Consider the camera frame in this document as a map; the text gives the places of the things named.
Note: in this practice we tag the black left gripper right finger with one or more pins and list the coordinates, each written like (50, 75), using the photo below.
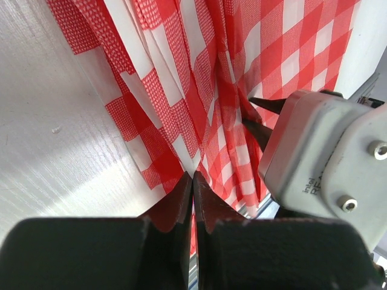
(281, 253)

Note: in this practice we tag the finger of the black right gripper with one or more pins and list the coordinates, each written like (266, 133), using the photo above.
(274, 106)
(260, 132)

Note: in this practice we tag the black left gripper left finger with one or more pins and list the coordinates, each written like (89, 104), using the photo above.
(147, 252)

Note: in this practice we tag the red white checkered cloth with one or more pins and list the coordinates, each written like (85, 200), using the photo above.
(177, 76)

